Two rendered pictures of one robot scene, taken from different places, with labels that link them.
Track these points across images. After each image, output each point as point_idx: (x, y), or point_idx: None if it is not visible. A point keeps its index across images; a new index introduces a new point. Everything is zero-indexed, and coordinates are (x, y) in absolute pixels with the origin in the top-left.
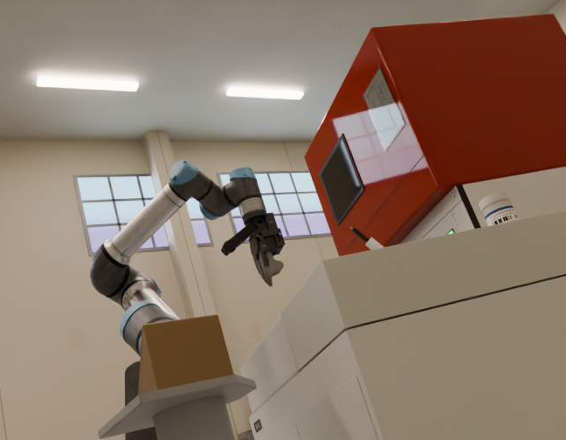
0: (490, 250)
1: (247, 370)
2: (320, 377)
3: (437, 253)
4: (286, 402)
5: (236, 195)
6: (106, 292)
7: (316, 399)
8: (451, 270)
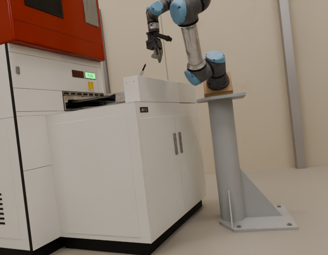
0: None
1: (146, 81)
2: (187, 109)
3: None
4: (170, 109)
5: (158, 18)
6: (205, 9)
7: (184, 114)
8: None
